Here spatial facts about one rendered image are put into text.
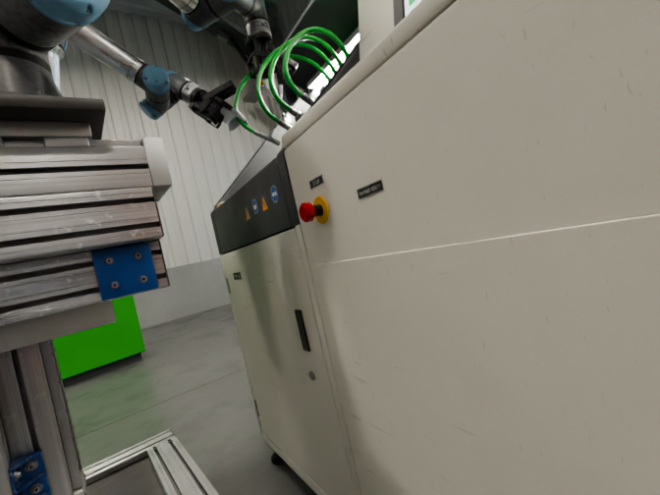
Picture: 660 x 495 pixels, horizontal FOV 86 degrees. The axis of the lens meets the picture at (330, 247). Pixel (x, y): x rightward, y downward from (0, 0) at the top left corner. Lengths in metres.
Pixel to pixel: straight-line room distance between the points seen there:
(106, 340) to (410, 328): 3.87
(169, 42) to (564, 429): 9.19
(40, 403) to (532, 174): 0.91
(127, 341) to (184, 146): 4.99
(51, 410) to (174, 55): 8.61
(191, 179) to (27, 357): 7.31
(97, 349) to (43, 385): 3.31
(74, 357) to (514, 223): 4.06
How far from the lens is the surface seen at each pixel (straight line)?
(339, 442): 0.90
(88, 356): 4.22
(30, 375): 0.93
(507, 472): 0.54
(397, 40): 0.51
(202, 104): 1.41
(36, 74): 0.78
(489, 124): 0.41
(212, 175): 8.22
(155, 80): 1.31
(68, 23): 0.74
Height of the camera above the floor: 0.73
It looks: level
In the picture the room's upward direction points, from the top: 13 degrees counter-clockwise
